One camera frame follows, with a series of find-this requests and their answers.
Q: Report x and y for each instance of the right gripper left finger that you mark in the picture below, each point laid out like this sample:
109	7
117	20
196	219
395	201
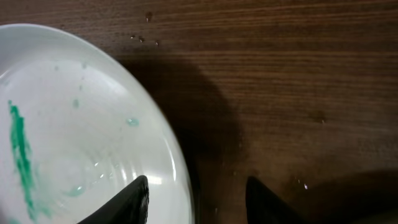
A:
129	206

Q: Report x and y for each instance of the white plate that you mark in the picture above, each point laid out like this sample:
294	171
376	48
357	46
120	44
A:
76	129

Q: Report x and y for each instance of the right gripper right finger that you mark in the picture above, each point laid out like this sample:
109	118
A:
263	206

